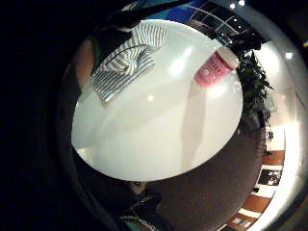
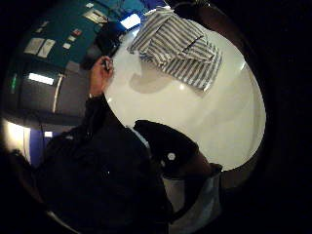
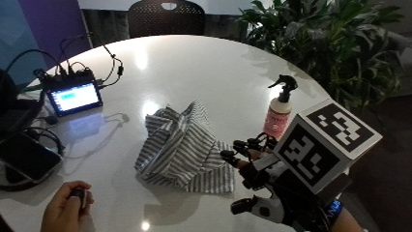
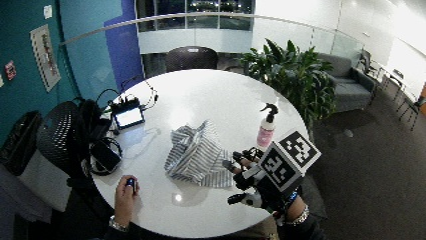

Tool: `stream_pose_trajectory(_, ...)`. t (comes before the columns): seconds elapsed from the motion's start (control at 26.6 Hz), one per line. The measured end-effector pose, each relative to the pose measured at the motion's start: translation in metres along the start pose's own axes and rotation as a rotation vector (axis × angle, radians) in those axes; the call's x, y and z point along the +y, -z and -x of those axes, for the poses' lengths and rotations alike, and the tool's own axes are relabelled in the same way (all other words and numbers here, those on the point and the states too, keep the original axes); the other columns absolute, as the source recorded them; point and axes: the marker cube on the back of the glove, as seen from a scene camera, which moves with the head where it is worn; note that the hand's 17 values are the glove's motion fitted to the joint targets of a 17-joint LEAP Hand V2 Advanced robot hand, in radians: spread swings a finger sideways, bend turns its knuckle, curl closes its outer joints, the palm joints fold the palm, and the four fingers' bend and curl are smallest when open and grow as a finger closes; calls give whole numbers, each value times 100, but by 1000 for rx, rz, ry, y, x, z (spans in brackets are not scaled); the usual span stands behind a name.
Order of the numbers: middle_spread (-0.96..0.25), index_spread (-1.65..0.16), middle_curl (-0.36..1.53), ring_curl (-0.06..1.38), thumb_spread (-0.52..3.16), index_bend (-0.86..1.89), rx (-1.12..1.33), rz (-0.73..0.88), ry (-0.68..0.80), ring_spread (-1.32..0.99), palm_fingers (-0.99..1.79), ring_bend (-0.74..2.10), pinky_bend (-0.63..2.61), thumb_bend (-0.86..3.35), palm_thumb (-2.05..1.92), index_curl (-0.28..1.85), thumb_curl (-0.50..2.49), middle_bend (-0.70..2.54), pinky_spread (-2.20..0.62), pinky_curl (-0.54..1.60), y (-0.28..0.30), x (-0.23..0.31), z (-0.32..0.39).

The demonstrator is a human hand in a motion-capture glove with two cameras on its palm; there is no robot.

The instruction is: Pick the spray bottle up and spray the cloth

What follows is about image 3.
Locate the blue wrist band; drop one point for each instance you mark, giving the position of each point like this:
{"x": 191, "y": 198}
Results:
{"x": 335, "y": 208}

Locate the black bag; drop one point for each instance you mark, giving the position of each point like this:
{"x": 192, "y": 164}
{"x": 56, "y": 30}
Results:
{"x": 12, "y": 103}

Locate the grey striped cloth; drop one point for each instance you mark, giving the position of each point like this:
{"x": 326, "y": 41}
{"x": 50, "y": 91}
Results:
{"x": 184, "y": 148}

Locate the pink spray bottle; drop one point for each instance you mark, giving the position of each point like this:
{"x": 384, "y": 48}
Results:
{"x": 278, "y": 119}

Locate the green leafy plant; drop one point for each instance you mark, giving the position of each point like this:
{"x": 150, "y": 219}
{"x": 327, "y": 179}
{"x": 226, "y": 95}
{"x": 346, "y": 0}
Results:
{"x": 335, "y": 45}

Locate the small black monitor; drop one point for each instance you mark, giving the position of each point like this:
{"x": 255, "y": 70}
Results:
{"x": 75, "y": 96}

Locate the small black remote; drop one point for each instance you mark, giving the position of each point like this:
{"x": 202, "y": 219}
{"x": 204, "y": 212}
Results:
{"x": 78, "y": 193}

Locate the black mesh chair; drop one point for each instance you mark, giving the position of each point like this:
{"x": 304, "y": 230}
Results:
{"x": 167, "y": 19}

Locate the black smartphone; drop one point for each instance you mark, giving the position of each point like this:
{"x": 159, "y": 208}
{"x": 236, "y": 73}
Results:
{"x": 28, "y": 158}

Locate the white marker cube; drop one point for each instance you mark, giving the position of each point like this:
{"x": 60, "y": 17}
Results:
{"x": 326, "y": 145}

